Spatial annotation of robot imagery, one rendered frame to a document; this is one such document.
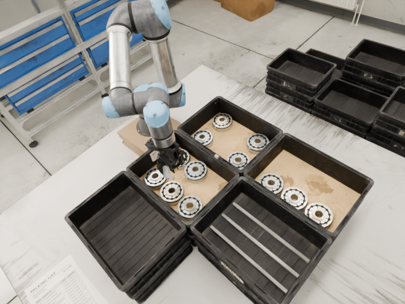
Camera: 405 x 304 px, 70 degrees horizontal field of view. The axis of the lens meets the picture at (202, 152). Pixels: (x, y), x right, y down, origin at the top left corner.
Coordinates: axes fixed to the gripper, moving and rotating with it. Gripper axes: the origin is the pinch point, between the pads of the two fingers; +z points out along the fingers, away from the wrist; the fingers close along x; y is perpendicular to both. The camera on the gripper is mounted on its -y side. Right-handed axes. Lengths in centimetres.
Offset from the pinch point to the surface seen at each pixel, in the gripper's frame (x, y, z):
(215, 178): 14.1, 9.9, 14.2
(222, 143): 31.8, 0.0, 14.1
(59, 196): -35, -54, 27
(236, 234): -0.9, 32.2, 14.4
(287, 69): 141, -23, 48
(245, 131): 44.6, 4.8, 14.1
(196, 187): 5.5, 6.0, 14.2
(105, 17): 98, -185, 26
